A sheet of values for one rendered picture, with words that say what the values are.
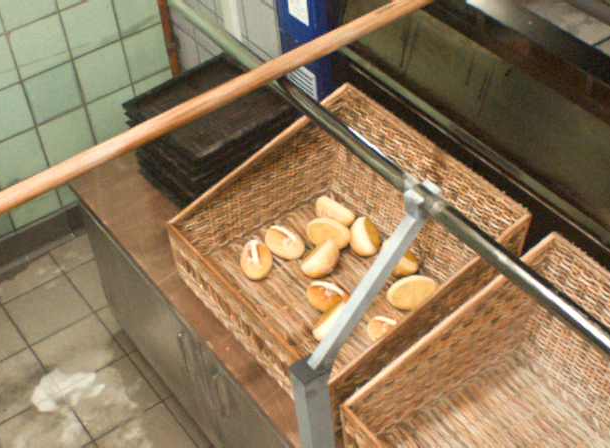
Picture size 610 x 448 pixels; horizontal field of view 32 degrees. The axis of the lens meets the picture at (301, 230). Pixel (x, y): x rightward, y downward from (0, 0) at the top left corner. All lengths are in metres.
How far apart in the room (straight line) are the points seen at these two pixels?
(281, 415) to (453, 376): 0.32
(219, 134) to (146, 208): 0.28
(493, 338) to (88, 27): 1.55
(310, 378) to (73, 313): 1.61
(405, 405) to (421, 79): 0.61
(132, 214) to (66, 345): 0.67
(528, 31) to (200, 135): 0.81
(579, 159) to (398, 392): 0.50
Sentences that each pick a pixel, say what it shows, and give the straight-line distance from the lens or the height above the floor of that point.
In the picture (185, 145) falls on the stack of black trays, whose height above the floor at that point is 0.78.
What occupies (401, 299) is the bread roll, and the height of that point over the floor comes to 0.63.
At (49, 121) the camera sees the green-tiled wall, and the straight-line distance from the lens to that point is 3.12.
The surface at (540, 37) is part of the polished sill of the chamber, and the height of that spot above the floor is 1.18.
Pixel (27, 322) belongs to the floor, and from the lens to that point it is 3.13.
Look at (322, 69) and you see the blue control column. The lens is 2.38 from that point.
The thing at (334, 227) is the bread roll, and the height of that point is 0.65.
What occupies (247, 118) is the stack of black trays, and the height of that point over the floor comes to 0.78.
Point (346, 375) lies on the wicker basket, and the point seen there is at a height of 0.73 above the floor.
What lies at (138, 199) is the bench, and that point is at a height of 0.58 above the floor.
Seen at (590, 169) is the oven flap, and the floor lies 1.01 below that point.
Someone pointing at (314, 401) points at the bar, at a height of 0.90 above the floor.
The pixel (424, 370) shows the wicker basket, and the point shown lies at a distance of 1.90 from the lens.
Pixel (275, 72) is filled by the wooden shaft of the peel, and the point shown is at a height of 1.20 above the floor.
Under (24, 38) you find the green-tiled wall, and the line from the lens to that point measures 2.98.
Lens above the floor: 2.16
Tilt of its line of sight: 43 degrees down
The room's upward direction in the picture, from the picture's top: 7 degrees counter-clockwise
